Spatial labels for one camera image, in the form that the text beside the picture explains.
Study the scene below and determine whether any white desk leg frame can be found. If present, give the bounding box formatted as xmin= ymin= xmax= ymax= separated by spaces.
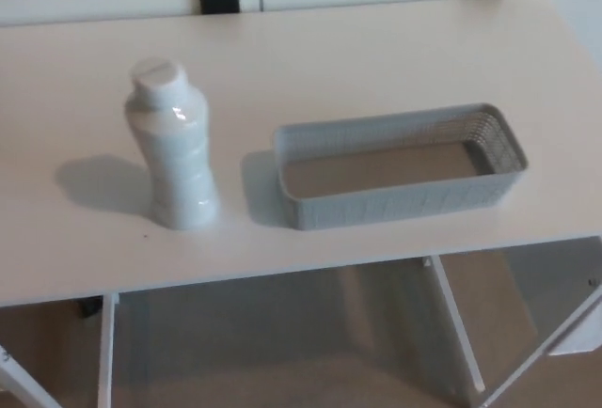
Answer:
xmin=0 ymin=291 xmax=121 ymax=408
xmin=422 ymin=236 xmax=602 ymax=408

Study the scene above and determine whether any white paper label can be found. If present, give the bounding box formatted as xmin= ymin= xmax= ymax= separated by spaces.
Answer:
xmin=547 ymin=302 xmax=601 ymax=357

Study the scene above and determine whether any white plastic bottle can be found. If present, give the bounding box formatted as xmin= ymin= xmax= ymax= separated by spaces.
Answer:
xmin=122 ymin=56 xmax=222 ymax=231

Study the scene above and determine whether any grey perforated plastic basket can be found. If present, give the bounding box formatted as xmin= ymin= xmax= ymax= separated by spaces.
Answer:
xmin=273 ymin=102 xmax=529 ymax=231

